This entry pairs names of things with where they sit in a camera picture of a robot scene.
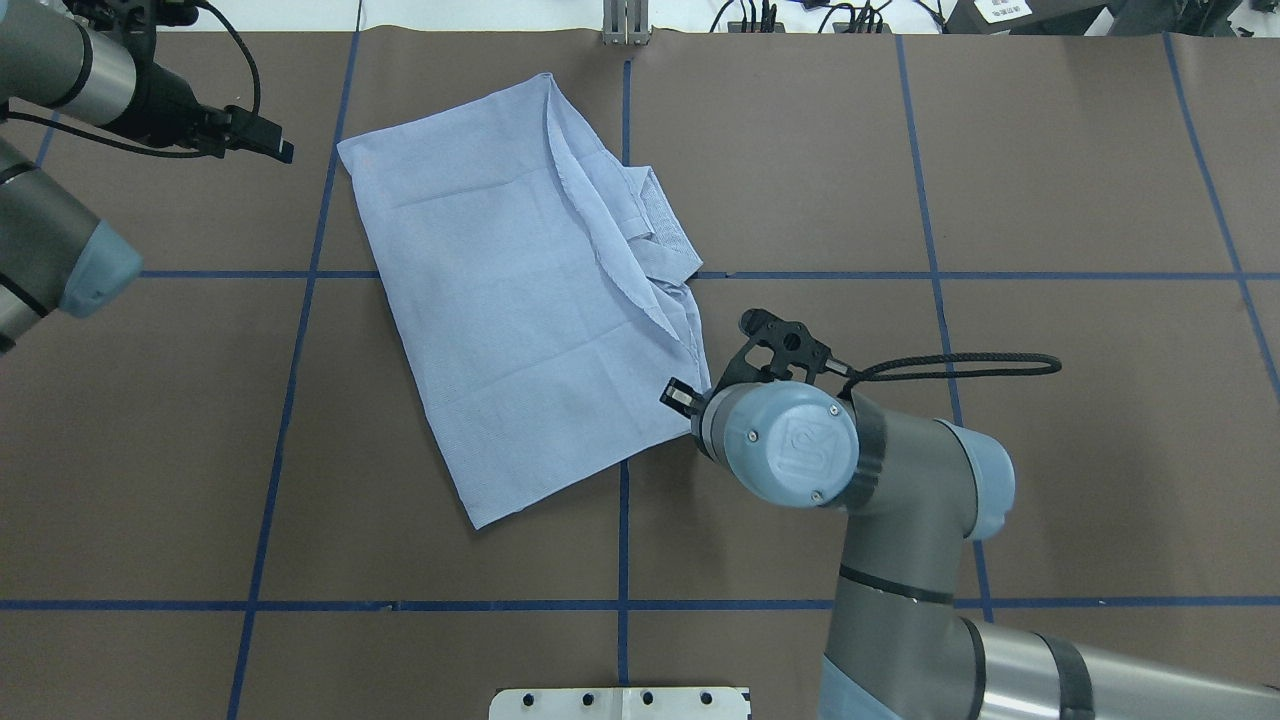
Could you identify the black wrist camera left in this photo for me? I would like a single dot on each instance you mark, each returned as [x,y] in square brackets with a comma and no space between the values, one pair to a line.
[127,19]

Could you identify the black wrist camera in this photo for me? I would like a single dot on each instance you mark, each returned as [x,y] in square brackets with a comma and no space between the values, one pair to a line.
[127,19]
[774,348]

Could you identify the grey aluminium frame post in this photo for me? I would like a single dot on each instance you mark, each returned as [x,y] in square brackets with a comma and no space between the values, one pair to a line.
[626,23]

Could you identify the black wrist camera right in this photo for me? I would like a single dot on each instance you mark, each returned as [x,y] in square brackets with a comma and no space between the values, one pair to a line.
[774,348]

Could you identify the black box with label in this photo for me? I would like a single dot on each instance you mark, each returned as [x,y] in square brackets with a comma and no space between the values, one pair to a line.
[1033,18]

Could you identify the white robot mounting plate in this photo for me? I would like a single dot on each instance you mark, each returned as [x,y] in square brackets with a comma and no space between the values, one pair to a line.
[693,702]

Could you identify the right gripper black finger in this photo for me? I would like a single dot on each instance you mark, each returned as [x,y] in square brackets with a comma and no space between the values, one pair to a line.
[682,398]

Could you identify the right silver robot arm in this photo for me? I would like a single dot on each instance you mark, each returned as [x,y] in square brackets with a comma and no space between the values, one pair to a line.
[914,491]

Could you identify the light blue striped shirt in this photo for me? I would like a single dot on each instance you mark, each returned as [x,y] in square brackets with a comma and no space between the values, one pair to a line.
[540,288]

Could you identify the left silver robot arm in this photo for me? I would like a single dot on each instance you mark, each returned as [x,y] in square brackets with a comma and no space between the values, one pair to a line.
[89,70]

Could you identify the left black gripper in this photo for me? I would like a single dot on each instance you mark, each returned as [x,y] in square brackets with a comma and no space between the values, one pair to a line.
[168,107]

